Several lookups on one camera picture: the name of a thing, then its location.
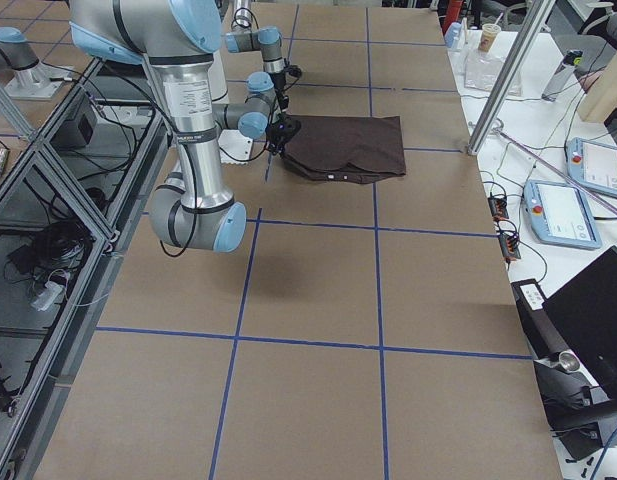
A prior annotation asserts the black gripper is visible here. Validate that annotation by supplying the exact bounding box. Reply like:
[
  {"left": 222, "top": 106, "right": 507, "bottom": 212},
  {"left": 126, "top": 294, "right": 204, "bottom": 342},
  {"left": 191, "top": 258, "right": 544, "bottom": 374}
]
[
  {"left": 266, "top": 132, "right": 287, "bottom": 155},
  {"left": 271, "top": 72, "right": 289, "bottom": 111}
]

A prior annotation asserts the dark brown t-shirt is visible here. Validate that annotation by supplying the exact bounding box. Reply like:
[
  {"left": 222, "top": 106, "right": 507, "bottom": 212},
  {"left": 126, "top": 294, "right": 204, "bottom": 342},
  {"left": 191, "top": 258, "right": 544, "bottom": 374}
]
[{"left": 280, "top": 116, "right": 407, "bottom": 184}]

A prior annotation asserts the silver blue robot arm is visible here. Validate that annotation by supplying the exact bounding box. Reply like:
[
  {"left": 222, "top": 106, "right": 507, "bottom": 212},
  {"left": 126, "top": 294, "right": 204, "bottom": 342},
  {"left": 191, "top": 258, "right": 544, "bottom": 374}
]
[
  {"left": 224, "top": 0, "right": 290, "bottom": 111},
  {"left": 69, "top": 1, "right": 288, "bottom": 252}
]

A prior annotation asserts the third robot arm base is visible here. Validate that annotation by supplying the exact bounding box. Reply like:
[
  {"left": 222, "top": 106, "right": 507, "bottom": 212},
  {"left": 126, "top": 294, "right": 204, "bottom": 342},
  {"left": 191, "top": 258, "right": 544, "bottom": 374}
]
[{"left": 0, "top": 27, "right": 73, "bottom": 101}]

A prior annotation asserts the blue cup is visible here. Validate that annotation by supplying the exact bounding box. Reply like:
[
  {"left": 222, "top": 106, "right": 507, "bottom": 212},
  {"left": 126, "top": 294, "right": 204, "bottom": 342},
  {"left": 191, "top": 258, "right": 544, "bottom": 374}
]
[{"left": 444, "top": 22, "right": 463, "bottom": 51}]

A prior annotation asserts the red cylinder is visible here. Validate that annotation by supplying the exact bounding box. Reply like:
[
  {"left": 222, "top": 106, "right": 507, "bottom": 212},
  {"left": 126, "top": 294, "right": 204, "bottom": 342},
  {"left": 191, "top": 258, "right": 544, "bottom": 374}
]
[{"left": 442, "top": 0, "right": 464, "bottom": 34}]

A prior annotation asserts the clear acrylic box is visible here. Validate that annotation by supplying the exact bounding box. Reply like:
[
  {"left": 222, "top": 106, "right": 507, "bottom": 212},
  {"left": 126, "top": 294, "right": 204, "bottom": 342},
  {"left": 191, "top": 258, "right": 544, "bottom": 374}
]
[{"left": 463, "top": 42, "right": 506, "bottom": 92}]

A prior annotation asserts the iced coffee cup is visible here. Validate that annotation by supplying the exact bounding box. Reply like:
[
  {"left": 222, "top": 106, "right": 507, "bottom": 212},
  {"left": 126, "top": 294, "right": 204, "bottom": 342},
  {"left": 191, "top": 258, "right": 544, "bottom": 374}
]
[{"left": 477, "top": 13, "right": 503, "bottom": 53}]

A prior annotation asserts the black orange connector block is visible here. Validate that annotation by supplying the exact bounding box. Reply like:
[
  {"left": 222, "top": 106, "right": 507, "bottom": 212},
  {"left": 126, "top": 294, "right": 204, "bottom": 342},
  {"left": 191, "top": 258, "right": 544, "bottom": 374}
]
[{"left": 487, "top": 195, "right": 509, "bottom": 222}]

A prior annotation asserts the white power strip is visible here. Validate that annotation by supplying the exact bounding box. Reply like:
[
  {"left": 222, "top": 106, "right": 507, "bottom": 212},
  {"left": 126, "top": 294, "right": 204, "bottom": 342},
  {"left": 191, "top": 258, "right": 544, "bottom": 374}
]
[{"left": 31, "top": 281, "right": 63, "bottom": 311}]

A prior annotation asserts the near teach pendant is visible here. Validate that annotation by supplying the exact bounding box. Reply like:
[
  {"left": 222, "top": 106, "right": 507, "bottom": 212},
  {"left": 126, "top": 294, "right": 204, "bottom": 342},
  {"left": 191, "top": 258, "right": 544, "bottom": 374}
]
[{"left": 523, "top": 180, "right": 602, "bottom": 250}]

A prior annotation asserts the teach pendant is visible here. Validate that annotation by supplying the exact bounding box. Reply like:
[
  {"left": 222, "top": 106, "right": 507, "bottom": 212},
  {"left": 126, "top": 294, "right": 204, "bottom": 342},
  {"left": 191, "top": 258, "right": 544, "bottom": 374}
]
[
  {"left": 523, "top": 180, "right": 602, "bottom": 250},
  {"left": 566, "top": 138, "right": 617, "bottom": 198}
]

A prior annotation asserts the far teach pendant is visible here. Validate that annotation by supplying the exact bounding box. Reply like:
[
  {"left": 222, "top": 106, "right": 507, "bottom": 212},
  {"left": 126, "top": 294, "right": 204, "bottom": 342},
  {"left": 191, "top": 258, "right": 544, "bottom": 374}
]
[{"left": 566, "top": 138, "right": 617, "bottom": 198}]

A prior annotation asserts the black box with label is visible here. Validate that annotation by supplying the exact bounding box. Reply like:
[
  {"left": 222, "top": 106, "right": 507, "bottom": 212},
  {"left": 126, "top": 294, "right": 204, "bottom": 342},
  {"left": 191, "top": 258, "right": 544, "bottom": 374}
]
[{"left": 511, "top": 279, "right": 578, "bottom": 362}]

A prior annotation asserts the reacher grabber stick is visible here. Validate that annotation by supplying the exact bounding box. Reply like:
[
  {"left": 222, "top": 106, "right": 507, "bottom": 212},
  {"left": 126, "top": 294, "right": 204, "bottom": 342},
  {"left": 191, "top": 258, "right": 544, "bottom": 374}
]
[{"left": 491, "top": 118, "right": 617, "bottom": 217}]

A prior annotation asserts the black monitor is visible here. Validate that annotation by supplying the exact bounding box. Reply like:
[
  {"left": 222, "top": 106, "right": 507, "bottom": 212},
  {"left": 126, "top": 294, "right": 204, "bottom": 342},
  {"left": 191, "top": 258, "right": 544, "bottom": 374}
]
[{"left": 543, "top": 247, "right": 617, "bottom": 398}]

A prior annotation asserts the steel cup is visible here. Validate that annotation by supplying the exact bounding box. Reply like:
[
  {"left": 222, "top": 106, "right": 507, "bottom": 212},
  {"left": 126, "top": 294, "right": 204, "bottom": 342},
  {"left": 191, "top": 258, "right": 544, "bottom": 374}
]
[{"left": 548, "top": 350, "right": 581, "bottom": 374}]

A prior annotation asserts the wrist black camera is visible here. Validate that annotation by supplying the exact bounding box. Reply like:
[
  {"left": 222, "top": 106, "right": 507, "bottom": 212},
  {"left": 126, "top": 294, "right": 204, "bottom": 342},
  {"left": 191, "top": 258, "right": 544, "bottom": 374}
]
[
  {"left": 271, "top": 116, "right": 302, "bottom": 143},
  {"left": 285, "top": 65, "right": 303, "bottom": 79}
]

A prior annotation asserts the aluminium frame rail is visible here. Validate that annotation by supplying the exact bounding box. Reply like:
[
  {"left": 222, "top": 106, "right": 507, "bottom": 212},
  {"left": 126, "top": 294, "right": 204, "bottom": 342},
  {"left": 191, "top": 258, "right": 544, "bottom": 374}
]
[{"left": 0, "top": 60, "right": 168, "bottom": 479}]

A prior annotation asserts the aluminium frame post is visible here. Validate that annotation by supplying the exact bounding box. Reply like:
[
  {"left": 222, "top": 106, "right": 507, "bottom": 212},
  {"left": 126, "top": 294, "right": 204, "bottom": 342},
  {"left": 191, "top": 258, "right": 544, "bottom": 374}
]
[{"left": 466, "top": 0, "right": 556, "bottom": 156}]

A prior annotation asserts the wooden post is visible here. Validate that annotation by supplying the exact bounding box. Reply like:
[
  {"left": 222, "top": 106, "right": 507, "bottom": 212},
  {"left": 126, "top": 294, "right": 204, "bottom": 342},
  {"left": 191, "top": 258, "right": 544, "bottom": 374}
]
[{"left": 577, "top": 53, "right": 617, "bottom": 123}]

